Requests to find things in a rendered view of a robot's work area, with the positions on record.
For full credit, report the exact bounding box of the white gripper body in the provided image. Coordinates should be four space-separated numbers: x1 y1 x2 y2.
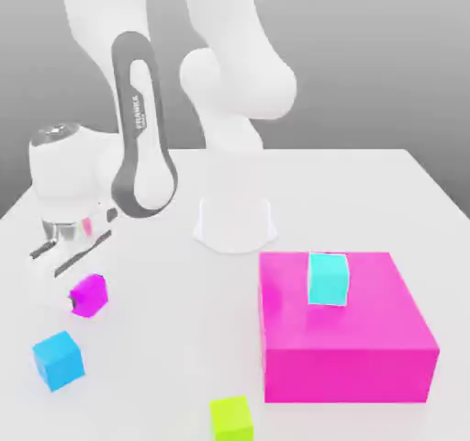
28 230 114 292

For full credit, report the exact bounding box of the large pink box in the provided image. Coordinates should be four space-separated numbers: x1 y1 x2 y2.
258 251 441 404

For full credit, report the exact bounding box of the small magenta cube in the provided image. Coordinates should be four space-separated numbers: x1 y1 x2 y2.
68 273 109 319

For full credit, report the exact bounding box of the small lime green cube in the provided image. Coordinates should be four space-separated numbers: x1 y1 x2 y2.
208 395 255 441

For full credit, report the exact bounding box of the small cyan cube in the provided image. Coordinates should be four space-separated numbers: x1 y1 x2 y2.
307 252 351 307

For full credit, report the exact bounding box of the small blue cube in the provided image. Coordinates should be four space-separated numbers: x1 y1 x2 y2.
31 330 86 393

